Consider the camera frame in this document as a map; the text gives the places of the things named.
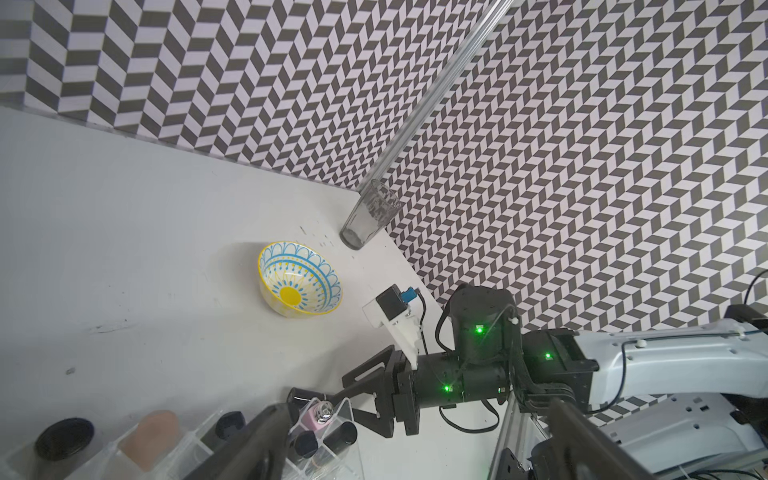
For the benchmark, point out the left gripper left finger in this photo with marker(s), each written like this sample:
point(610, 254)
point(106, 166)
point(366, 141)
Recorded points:
point(258, 451)

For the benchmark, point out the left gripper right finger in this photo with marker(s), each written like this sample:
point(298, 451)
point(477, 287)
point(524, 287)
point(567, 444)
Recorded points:
point(580, 451)

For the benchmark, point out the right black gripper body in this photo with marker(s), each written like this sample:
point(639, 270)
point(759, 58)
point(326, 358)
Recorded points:
point(396, 400)

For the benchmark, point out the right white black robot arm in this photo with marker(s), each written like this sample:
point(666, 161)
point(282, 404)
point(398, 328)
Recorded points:
point(711, 379)

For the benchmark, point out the clear acrylic lipstick organizer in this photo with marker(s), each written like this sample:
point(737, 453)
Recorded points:
point(103, 460)

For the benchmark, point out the yellow blue patterned bowl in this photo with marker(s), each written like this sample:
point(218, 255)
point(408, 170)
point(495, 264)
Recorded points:
point(297, 282)

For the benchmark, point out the grey ribbed drinking glass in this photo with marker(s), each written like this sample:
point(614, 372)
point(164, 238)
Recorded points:
point(376, 208)

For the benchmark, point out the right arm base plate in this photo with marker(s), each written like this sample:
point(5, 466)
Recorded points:
point(509, 468)

